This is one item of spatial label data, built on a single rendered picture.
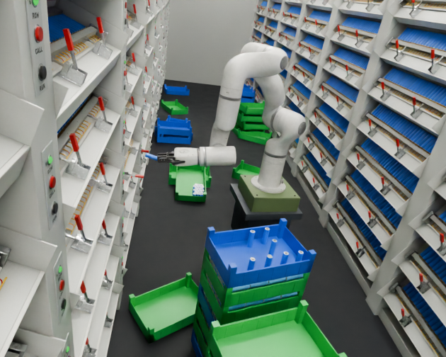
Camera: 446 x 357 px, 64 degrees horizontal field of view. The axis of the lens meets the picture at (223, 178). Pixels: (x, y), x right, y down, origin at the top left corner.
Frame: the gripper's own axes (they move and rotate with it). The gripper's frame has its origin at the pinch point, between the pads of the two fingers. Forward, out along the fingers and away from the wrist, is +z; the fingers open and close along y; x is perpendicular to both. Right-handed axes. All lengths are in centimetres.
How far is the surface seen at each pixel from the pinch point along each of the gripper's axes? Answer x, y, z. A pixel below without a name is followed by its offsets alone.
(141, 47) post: -40, -40, 9
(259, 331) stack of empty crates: 22, 73, -30
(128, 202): 26.9, -8.0, 18.4
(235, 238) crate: 12, 42, -26
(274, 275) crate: 14, 60, -36
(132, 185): 25.8, -22.7, 18.4
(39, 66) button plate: -56, 96, 6
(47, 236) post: -34, 98, 9
